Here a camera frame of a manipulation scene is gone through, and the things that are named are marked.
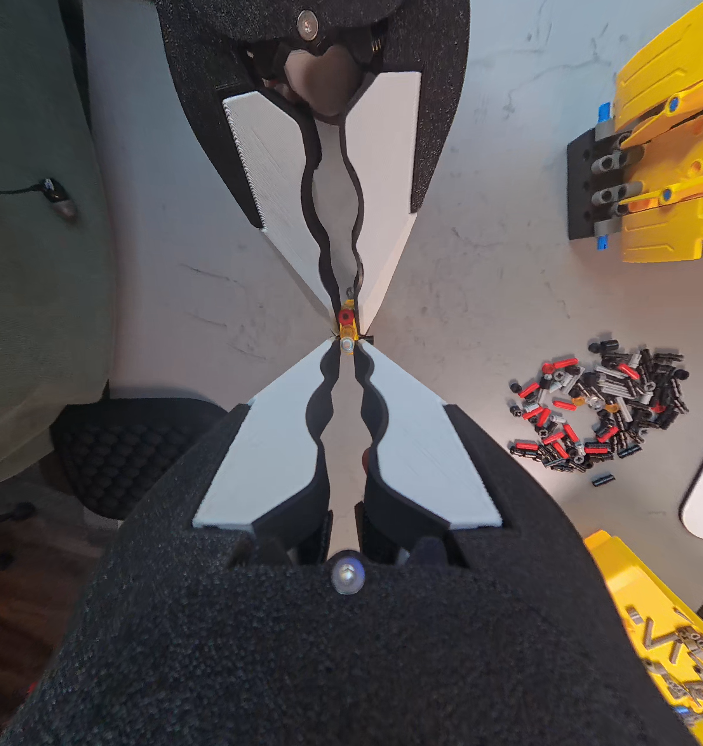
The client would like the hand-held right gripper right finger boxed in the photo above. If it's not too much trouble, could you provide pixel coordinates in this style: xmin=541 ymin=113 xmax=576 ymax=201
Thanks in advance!
xmin=354 ymin=340 xmax=504 ymax=531

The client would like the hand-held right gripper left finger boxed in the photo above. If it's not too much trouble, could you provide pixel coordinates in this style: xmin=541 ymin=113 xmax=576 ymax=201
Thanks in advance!
xmin=191 ymin=340 xmax=339 ymax=534

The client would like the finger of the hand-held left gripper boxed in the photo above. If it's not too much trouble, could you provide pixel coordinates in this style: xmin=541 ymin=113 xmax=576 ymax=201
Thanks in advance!
xmin=222 ymin=91 xmax=342 ymax=328
xmin=341 ymin=71 xmax=422 ymax=334

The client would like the yellow lego beam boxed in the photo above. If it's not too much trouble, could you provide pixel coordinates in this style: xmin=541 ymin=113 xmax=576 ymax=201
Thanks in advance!
xmin=333 ymin=297 xmax=376 ymax=346

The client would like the yellow lego model black base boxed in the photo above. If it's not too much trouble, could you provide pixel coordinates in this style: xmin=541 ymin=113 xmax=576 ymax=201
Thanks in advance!
xmin=567 ymin=0 xmax=703 ymax=263

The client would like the pile of red black lego pins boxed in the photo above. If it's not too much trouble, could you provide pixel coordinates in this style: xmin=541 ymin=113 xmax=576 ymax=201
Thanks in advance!
xmin=509 ymin=338 xmax=690 ymax=472

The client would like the heap of dark grey lego parts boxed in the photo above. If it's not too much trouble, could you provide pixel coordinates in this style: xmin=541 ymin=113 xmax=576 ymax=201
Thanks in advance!
xmin=625 ymin=606 xmax=703 ymax=729

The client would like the person's left hand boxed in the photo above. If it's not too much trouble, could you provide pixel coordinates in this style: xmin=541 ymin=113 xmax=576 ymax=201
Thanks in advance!
xmin=264 ymin=45 xmax=377 ymax=122

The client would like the yellow parts bin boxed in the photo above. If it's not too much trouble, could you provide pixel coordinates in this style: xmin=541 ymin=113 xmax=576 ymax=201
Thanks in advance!
xmin=583 ymin=530 xmax=703 ymax=746

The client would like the person's green sweatshirt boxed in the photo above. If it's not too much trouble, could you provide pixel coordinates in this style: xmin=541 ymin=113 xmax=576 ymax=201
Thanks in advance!
xmin=0 ymin=0 xmax=116 ymax=490

